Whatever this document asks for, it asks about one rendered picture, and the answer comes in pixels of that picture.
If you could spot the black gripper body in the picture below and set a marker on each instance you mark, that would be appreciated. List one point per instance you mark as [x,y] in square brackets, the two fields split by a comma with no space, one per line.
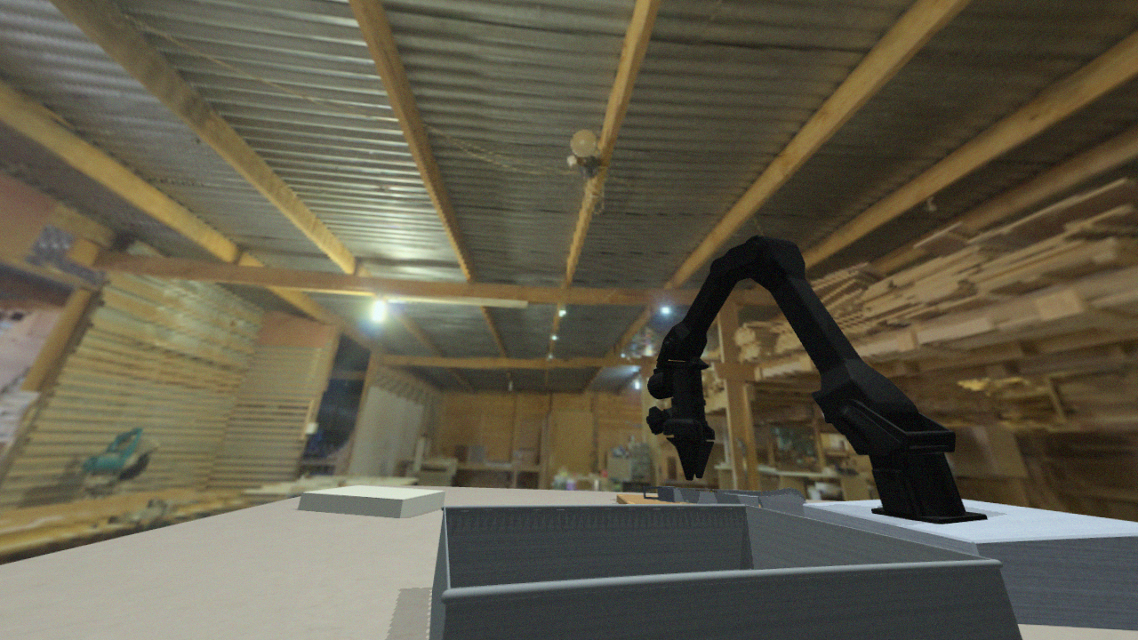
[692,418]

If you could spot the light brown wooden board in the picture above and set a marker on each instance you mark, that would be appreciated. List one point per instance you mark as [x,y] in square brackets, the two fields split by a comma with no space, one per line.
[639,499]

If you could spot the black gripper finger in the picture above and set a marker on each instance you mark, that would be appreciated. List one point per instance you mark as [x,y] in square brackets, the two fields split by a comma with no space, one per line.
[689,450]
[703,459]

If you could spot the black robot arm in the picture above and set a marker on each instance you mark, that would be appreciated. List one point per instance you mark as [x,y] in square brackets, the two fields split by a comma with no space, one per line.
[906,448]

